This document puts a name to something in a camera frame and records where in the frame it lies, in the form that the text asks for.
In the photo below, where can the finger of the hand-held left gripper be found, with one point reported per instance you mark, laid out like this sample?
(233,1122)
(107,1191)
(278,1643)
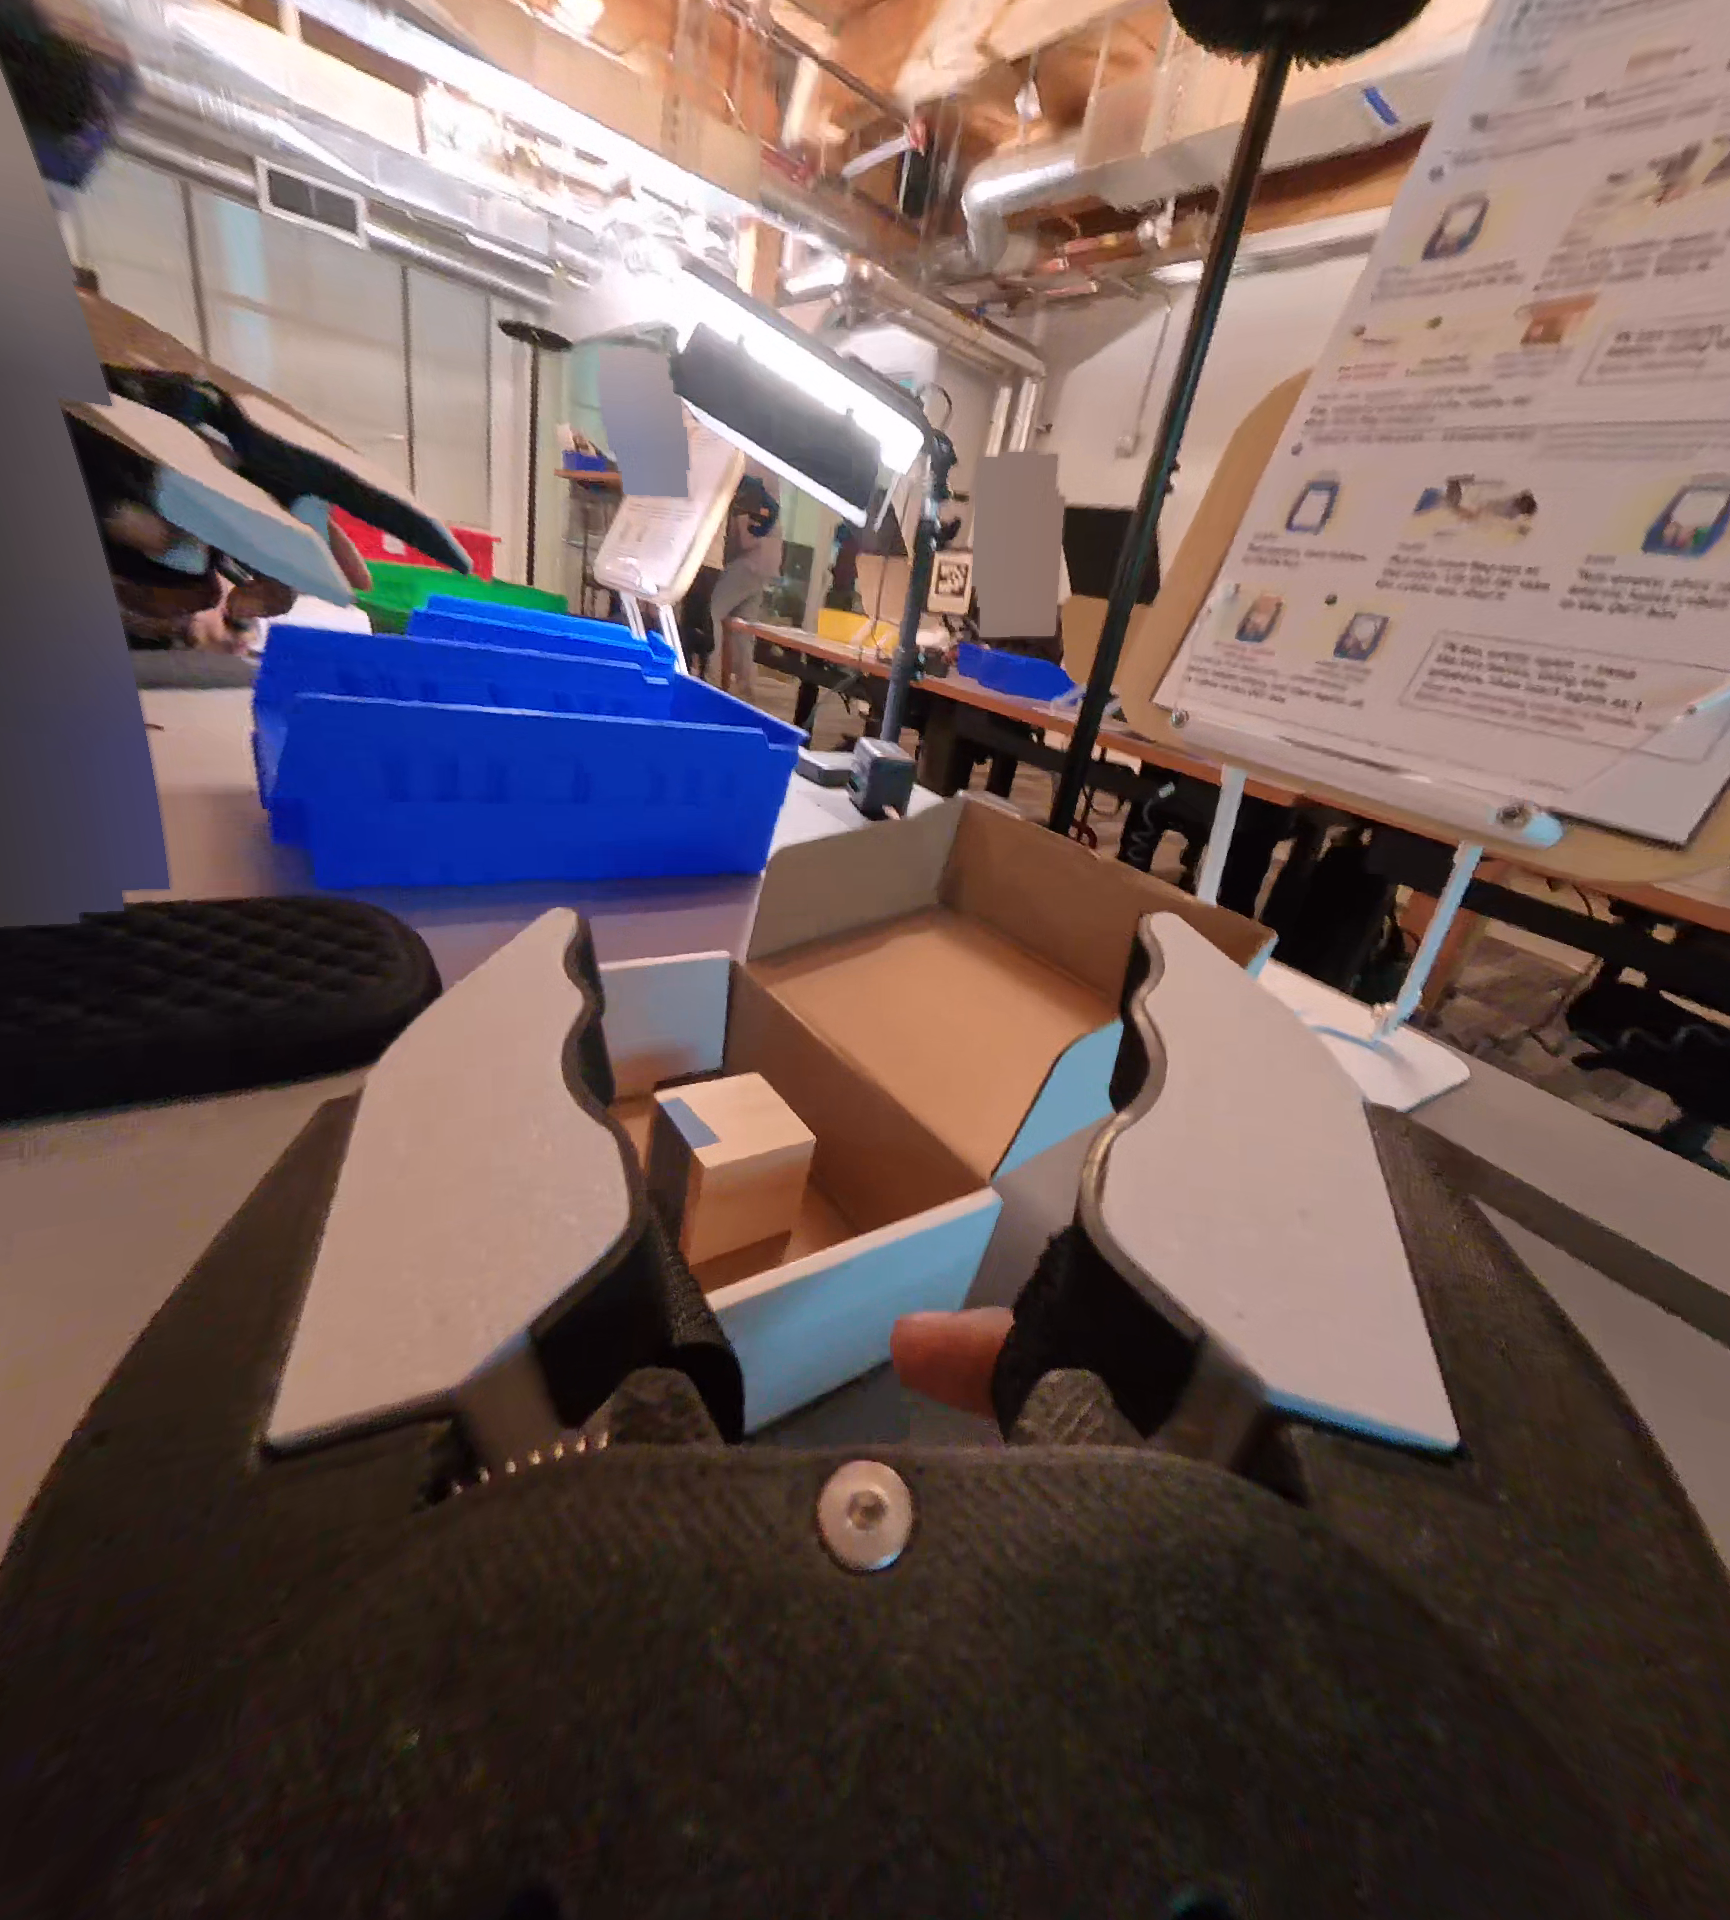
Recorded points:
(355,488)
(228,510)

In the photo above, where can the small blue bin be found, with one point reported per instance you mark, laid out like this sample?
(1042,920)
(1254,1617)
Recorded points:
(1012,671)

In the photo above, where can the grey desk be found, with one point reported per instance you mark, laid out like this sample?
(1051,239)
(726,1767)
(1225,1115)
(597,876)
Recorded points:
(54,1275)

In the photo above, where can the green plastic bin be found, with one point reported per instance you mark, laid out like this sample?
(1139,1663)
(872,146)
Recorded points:
(461,589)

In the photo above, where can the white board stand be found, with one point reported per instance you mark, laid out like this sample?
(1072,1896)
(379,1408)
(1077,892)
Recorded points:
(1382,1035)

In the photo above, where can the instruction sheet board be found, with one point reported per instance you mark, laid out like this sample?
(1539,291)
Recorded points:
(1541,495)

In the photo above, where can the red plastic bin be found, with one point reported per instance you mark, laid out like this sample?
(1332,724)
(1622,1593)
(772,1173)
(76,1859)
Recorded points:
(422,542)

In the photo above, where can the black quilted pad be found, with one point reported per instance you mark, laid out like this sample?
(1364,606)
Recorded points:
(131,1004)

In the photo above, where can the silver air duct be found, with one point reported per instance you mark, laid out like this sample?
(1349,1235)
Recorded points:
(1105,173)

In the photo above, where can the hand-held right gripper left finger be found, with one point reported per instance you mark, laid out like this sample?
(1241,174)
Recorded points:
(461,1201)

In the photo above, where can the small cardboard box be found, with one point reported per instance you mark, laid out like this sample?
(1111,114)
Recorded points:
(865,1305)

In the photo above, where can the large cardboard box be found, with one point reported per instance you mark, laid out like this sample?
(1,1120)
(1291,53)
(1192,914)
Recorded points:
(941,1021)

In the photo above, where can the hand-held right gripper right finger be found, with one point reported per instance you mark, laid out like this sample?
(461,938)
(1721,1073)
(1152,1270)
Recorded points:
(1254,1201)

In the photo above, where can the light panel stand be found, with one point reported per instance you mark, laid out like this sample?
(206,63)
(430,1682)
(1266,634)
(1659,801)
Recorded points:
(913,645)

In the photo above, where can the small instruction sheet stand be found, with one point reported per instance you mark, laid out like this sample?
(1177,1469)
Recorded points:
(663,524)

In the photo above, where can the studio light panel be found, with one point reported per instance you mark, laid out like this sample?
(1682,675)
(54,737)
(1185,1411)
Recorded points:
(790,421)

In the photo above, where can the blue plastic bin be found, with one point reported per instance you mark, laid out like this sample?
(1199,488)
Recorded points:
(551,626)
(535,795)
(401,661)

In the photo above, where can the person's right hand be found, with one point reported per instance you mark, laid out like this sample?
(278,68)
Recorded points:
(949,1358)

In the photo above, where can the printed marker tag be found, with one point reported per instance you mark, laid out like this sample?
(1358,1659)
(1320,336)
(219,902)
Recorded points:
(953,579)

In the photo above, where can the person's left hand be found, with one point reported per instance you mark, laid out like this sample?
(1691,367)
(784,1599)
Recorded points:
(198,600)

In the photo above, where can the yellow plastic bin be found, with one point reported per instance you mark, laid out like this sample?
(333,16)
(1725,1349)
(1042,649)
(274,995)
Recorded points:
(853,631)

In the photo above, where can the wooden block with blue tape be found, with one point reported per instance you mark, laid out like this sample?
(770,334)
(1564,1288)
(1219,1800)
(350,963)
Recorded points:
(738,1163)

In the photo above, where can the black pole with round top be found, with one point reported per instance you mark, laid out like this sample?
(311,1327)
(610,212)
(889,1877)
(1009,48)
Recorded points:
(1181,390)

